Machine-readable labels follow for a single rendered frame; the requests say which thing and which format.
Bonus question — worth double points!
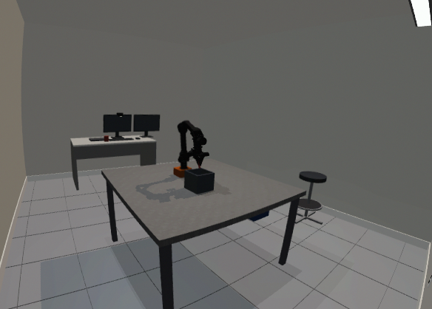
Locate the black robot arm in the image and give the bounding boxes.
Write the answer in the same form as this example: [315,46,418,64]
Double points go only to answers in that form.
[178,120,207,170]

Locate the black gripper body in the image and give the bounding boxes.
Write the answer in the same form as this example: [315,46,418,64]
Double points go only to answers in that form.
[192,145,209,157]

